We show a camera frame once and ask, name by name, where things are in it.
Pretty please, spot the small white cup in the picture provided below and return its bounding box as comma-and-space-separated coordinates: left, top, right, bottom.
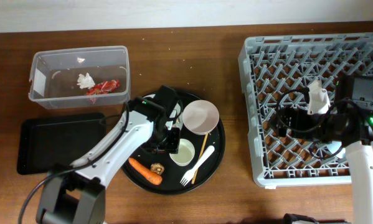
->
169, 139, 195, 167

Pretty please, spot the white plastic fork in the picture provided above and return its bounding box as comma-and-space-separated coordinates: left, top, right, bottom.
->
180, 146, 215, 186

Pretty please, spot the wooden chopstick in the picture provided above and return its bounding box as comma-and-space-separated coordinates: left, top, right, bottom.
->
191, 133, 209, 185

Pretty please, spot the white saucer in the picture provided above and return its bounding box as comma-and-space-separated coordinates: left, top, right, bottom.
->
182, 100, 220, 135

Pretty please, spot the red snack wrapper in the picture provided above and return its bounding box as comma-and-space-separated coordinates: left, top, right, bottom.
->
86, 80, 120, 96

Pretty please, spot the white tissue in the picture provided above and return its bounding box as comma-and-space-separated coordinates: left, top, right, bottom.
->
77, 73, 95, 89

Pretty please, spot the light blue plastic cup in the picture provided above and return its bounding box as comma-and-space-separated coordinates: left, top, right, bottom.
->
326, 141, 346, 159

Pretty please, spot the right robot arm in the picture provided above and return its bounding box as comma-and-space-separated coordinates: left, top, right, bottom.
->
270, 75, 373, 223

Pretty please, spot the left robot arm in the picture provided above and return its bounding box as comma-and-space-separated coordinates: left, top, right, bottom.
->
35, 85, 182, 223

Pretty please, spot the grey dishwasher rack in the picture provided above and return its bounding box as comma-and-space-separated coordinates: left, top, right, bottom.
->
238, 32, 373, 189

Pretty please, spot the clear plastic waste bin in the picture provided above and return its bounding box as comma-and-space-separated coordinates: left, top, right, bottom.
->
28, 45, 131, 110

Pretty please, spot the orange carrot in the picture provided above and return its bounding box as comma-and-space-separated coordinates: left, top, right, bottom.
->
128, 158, 163, 185

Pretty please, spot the round black serving tray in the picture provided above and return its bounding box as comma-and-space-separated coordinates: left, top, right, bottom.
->
123, 90, 225, 195

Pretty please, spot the black rectangular tray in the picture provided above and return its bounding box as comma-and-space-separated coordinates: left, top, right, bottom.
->
17, 113, 106, 175

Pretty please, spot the right black cable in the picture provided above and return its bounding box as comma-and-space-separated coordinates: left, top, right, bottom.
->
273, 88, 346, 161

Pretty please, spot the black cable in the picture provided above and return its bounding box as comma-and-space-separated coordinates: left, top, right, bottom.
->
17, 102, 131, 224
273, 88, 346, 161

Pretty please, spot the left black cable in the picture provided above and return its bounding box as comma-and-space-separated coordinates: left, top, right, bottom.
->
17, 102, 131, 224

